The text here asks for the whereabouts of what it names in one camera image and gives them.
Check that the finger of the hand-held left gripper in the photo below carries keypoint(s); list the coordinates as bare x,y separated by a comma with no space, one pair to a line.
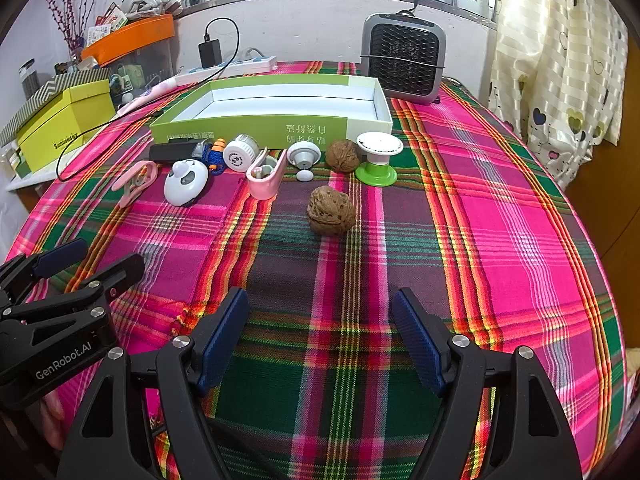
60,255
120,270

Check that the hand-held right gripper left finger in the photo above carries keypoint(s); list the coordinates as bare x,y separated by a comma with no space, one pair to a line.
225,342

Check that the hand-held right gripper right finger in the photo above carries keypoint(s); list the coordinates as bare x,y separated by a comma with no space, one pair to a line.
417,345

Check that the white panda gadget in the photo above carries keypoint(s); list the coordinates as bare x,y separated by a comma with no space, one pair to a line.
182,185

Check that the black rectangular device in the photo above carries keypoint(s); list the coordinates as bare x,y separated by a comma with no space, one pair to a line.
172,151

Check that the blue orange knitted toy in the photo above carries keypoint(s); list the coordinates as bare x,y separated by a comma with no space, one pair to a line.
216,160

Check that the pink clip with grey pad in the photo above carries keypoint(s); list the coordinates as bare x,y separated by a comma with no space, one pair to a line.
265,187

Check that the brown walnut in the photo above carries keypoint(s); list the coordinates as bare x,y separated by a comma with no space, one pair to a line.
331,210
343,157

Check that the white round jar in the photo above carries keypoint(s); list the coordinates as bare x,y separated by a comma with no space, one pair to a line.
237,157

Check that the green white cardboard box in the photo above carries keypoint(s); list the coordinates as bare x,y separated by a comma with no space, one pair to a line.
225,130

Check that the green white suction stand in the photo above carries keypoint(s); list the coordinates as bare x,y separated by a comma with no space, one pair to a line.
378,145

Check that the white round knob gadget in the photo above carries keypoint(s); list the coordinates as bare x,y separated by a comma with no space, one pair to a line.
303,152

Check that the yellow cardboard box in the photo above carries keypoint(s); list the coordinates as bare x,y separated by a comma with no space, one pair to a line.
70,125

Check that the pink green plaid tablecloth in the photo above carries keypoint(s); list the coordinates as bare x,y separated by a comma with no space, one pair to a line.
500,210

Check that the grey chevron lid box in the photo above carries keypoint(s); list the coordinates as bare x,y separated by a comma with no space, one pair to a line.
50,87

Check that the black lid glass jar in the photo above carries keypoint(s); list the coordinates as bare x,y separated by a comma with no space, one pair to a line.
30,77

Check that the pink white electric toothbrush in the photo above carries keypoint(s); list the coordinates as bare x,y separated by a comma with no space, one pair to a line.
160,87

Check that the clear bin orange lid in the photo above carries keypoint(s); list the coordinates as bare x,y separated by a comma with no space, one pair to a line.
135,35

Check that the black charger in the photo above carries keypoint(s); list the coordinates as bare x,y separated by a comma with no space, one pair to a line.
210,52

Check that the wooden cabinet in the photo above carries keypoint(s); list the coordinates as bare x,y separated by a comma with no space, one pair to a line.
600,185

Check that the colourful paper packets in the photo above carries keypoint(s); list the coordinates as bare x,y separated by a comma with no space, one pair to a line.
112,17

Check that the white blue power strip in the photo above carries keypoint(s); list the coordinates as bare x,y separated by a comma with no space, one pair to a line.
250,64

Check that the pink flower branches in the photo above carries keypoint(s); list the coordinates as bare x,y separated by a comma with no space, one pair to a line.
65,10

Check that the grey black desk heater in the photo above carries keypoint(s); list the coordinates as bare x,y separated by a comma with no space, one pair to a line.
400,60

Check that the cream heart print curtain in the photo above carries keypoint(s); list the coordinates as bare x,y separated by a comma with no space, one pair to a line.
550,60

